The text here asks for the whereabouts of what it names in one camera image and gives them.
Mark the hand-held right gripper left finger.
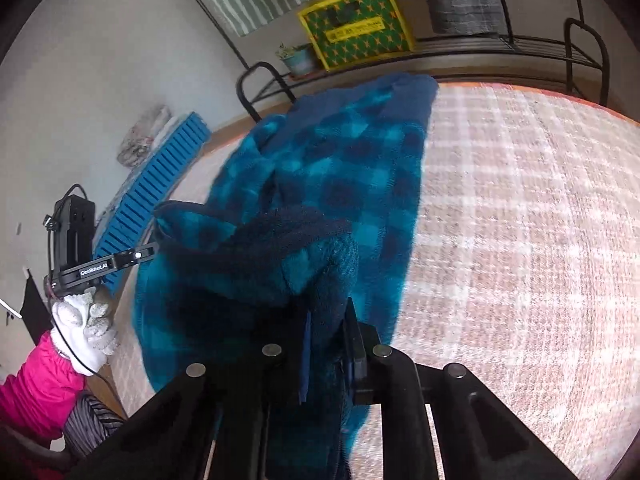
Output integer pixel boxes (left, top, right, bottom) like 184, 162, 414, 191
65, 310, 316, 480

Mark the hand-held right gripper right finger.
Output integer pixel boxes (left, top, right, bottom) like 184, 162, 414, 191
342, 297, 578, 480

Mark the person's left hand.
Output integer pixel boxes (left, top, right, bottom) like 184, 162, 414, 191
50, 285, 118, 376

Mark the black fabric stand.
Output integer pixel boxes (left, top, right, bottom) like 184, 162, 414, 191
22, 277, 53, 346

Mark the blue slatted bed base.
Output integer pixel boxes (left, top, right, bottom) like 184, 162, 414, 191
92, 111, 212, 296

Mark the rolled floral quilt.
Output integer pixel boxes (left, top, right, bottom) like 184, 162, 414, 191
116, 105, 173, 166

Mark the striped grey clothing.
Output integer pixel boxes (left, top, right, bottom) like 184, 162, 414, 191
62, 392, 126, 461

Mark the white pink checked blanket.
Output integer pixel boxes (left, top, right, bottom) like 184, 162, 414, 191
107, 82, 640, 480

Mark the small potted plant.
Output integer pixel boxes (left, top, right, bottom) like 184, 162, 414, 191
275, 42, 318, 78

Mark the yellow green patterned box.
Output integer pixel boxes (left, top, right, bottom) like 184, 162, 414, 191
297, 0, 417, 72

